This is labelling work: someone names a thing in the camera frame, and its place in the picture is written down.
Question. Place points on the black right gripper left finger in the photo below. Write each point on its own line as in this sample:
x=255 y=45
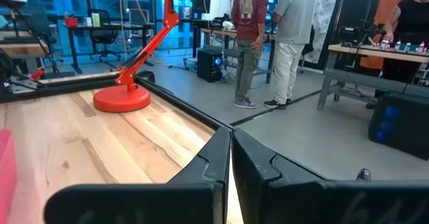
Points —
x=201 y=197

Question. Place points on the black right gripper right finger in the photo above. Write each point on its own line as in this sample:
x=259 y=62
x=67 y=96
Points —
x=268 y=197

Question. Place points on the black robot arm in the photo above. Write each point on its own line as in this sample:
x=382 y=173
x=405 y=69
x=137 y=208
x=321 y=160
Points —
x=355 y=36

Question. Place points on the red desk lamp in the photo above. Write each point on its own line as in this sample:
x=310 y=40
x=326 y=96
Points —
x=122 y=98

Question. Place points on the large black computer tower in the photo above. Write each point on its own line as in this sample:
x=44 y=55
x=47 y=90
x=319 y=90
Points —
x=399 y=126

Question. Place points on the wooden workbench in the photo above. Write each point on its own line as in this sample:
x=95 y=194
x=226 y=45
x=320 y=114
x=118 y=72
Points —
x=218 y=33
x=23 y=48

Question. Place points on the person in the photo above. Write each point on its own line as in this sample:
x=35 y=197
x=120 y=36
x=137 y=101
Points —
x=412 y=19
x=295 y=16
x=249 y=16

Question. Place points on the white patterned cloth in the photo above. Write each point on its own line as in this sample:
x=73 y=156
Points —
x=323 y=16

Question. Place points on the black office chair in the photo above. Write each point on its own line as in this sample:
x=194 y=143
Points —
x=100 y=33

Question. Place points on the black desk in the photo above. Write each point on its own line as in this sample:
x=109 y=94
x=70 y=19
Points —
x=110 y=26

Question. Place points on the black computer monitor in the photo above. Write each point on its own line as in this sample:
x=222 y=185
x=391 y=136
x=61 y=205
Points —
x=201 y=3

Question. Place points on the pink translucent plastic bin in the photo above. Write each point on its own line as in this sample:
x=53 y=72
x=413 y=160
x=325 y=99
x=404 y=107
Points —
x=6 y=177

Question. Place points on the red black clamp tool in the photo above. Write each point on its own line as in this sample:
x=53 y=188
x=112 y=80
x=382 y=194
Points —
x=37 y=74

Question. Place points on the black panel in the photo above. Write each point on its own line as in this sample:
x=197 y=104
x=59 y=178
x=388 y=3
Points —
x=352 y=9

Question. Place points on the green white box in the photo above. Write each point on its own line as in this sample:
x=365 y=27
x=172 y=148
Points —
x=96 y=19

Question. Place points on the red container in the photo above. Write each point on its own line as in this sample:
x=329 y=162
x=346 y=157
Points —
x=71 y=22

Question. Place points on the wooden table grey frame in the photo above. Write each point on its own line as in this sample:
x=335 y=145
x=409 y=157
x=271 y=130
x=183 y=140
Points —
x=368 y=51

